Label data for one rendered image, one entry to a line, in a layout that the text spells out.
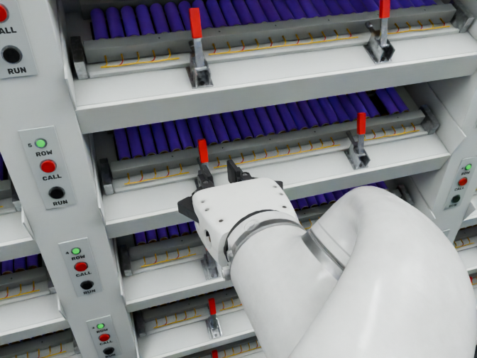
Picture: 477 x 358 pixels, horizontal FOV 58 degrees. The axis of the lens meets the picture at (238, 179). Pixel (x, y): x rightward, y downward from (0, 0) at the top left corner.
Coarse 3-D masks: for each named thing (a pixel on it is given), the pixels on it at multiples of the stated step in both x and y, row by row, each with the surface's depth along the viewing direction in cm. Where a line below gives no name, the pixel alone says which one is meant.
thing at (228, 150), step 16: (416, 112) 79; (320, 128) 75; (336, 128) 75; (352, 128) 75; (368, 128) 77; (384, 128) 78; (224, 144) 71; (240, 144) 71; (256, 144) 71; (272, 144) 72; (288, 144) 73; (304, 144) 75; (128, 160) 67; (144, 160) 67; (160, 160) 68; (176, 160) 68; (192, 160) 69; (256, 160) 71; (112, 176) 67; (128, 176) 67
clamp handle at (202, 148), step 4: (200, 140) 64; (204, 140) 64; (200, 144) 64; (204, 144) 64; (200, 148) 64; (204, 148) 64; (200, 152) 64; (204, 152) 64; (200, 156) 64; (204, 156) 64; (200, 160) 64; (204, 160) 65; (208, 160) 65; (204, 164) 65; (208, 168) 66
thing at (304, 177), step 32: (416, 96) 83; (416, 128) 80; (448, 128) 77; (96, 160) 68; (224, 160) 72; (320, 160) 74; (384, 160) 75; (416, 160) 76; (128, 192) 66; (160, 192) 67; (288, 192) 71; (320, 192) 75; (128, 224) 65; (160, 224) 68
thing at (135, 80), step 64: (128, 0) 61; (192, 0) 63; (256, 0) 64; (320, 0) 66; (384, 0) 59; (448, 0) 71; (64, 64) 49; (128, 64) 56; (192, 64) 55; (256, 64) 59; (320, 64) 61; (384, 64) 62; (448, 64) 66
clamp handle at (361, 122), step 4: (364, 112) 70; (360, 116) 70; (364, 116) 70; (360, 120) 70; (364, 120) 70; (360, 124) 70; (364, 124) 71; (360, 128) 71; (364, 128) 71; (360, 132) 71; (364, 132) 71; (360, 136) 71; (360, 140) 72; (360, 144) 72; (360, 148) 72; (356, 152) 73; (360, 152) 72
